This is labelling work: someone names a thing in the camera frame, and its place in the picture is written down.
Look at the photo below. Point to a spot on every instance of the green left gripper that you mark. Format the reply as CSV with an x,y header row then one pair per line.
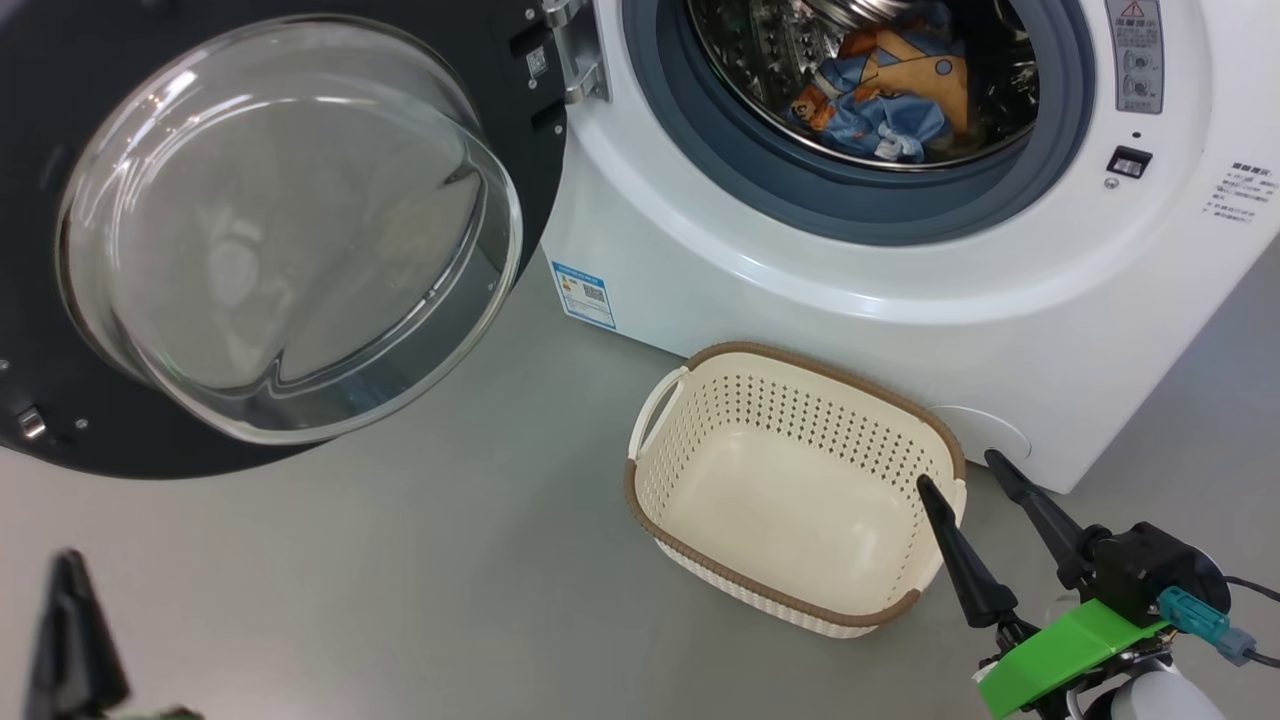
x,y
155,714

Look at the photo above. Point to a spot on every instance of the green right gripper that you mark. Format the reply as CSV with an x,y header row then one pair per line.
x,y
1060,655

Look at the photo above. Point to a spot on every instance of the blue bear print garment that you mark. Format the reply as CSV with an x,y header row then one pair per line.
x,y
880,125

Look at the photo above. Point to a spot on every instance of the orange cream blue garment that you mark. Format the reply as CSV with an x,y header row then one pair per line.
x,y
930,85

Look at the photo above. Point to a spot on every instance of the black glass washing machine door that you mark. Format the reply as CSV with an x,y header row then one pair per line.
x,y
540,180

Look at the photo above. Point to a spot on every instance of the cream perforated laundry basket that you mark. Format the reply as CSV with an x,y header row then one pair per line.
x,y
800,500

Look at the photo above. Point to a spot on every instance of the white front-load washing machine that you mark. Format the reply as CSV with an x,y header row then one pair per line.
x,y
1000,300

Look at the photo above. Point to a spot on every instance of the black door lock slot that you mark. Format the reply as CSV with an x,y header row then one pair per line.
x,y
1130,162

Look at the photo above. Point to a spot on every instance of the grey rubber door seal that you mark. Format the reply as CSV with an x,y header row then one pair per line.
x,y
700,150

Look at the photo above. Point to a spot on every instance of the metal door hinge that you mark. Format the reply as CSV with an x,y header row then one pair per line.
x,y
580,50

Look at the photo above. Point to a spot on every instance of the round white filter cover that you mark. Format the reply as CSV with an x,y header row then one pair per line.
x,y
995,440

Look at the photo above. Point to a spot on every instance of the small printed text label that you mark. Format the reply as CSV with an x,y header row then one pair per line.
x,y
1240,192

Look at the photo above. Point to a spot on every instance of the blue energy label sticker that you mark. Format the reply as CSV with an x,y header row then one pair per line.
x,y
584,295

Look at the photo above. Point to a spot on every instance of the grey warning label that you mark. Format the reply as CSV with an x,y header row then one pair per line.
x,y
1135,60

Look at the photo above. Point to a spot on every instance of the steel washer drum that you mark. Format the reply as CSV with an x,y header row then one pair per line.
x,y
750,60

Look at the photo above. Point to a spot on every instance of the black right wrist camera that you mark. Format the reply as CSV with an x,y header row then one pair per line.
x,y
1150,565

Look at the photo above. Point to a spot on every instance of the teal right camera connector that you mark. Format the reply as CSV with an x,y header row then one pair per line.
x,y
1200,618

